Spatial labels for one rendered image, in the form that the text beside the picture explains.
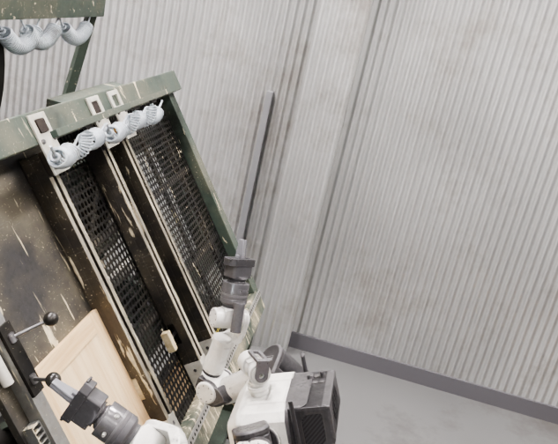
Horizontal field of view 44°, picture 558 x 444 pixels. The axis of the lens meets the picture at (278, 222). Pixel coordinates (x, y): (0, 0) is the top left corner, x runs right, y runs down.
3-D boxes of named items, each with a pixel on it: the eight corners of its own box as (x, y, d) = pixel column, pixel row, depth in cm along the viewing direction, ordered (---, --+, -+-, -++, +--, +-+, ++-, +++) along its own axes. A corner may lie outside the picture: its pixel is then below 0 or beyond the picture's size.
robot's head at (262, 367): (261, 374, 200) (264, 350, 199) (271, 387, 192) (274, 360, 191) (240, 375, 197) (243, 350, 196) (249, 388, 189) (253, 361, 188)
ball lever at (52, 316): (10, 348, 171) (62, 323, 175) (3, 335, 170) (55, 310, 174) (11, 344, 175) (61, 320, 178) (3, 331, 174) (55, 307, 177)
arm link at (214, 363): (220, 333, 234) (204, 379, 241) (203, 344, 225) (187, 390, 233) (245, 349, 231) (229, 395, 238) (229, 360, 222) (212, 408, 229)
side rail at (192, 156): (235, 299, 365) (254, 292, 362) (148, 102, 341) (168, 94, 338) (238, 292, 372) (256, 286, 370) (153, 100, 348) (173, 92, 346)
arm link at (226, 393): (228, 401, 241) (276, 381, 229) (207, 418, 229) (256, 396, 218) (212, 372, 241) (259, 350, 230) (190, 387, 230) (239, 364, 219)
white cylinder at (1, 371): (-15, 361, 169) (0, 389, 171) (-5, 358, 168) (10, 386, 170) (-8, 356, 172) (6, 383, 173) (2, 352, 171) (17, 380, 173)
